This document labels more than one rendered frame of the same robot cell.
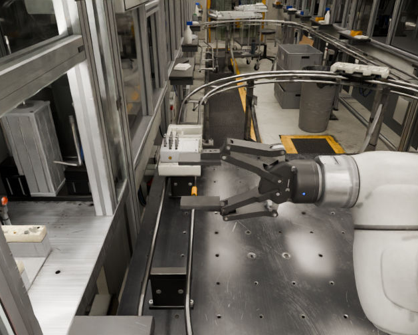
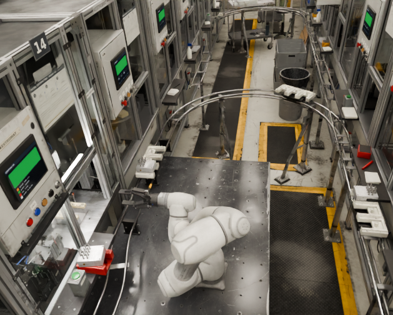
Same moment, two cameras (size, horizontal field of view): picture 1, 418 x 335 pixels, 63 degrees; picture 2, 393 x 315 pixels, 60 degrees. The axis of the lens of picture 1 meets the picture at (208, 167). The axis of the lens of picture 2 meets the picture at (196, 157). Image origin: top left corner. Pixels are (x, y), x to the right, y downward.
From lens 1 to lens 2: 1.50 m
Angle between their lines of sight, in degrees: 13
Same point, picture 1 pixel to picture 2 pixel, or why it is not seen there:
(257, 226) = not seen: hidden behind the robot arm
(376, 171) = (171, 200)
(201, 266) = (149, 219)
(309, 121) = (284, 112)
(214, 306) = (148, 234)
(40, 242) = (84, 209)
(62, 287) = (90, 223)
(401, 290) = (172, 233)
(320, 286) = not seen: hidden behind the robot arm
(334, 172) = (160, 199)
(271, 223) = not seen: hidden behind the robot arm
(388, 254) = (170, 224)
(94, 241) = (102, 209)
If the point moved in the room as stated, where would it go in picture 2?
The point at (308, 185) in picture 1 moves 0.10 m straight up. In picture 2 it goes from (153, 202) to (150, 189)
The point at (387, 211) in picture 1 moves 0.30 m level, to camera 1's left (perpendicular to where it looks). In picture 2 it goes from (173, 211) to (121, 207)
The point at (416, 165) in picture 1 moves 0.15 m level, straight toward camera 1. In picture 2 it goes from (183, 199) to (162, 214)
